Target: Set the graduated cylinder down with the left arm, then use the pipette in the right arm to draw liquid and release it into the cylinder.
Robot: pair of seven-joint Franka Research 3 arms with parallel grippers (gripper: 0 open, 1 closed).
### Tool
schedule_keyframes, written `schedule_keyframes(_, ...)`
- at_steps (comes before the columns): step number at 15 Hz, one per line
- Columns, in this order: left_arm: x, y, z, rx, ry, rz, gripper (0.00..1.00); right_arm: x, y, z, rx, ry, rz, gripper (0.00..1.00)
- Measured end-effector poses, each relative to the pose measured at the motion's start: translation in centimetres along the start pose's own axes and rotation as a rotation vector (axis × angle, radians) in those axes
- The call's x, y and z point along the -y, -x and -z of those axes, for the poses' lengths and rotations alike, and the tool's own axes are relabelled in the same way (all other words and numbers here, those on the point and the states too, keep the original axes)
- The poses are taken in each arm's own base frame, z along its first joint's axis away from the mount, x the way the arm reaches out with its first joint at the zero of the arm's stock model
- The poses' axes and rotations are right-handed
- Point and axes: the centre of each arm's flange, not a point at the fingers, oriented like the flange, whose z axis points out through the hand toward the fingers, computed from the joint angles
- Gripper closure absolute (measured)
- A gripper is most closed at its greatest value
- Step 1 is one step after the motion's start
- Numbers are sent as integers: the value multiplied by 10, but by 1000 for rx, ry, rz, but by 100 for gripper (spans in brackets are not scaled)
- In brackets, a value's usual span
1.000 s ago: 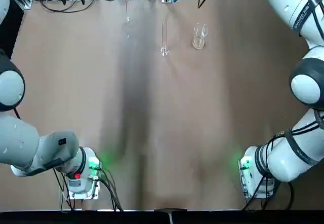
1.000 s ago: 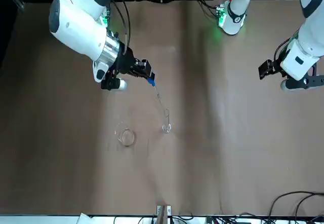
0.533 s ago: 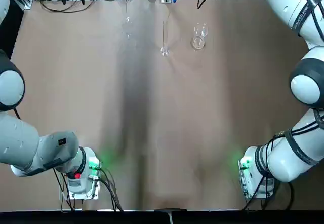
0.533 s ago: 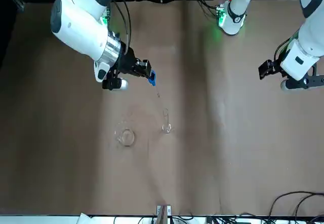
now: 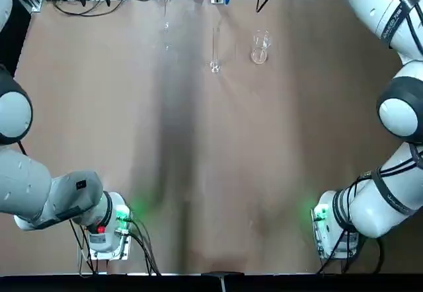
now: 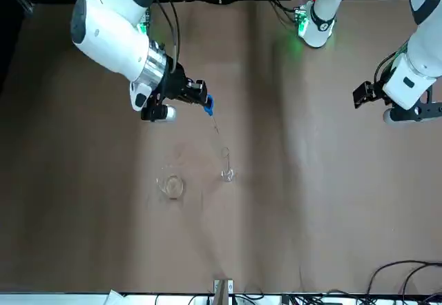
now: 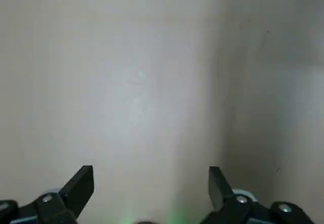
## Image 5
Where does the clear glass graduated cylinder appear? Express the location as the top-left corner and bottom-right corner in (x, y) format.
(209, 26), (221, 74)

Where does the clear glass beaker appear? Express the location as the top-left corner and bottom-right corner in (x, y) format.
(249, 29), (274, 65)

